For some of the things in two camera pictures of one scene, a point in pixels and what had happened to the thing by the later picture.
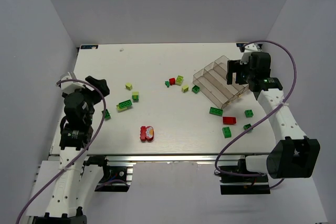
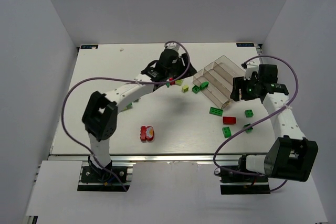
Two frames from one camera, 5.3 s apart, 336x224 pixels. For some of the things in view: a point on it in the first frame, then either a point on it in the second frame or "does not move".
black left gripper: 92,91 to 184,64
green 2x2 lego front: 227,132 does not move
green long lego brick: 216,111 does not move
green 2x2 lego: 249,113 does not move
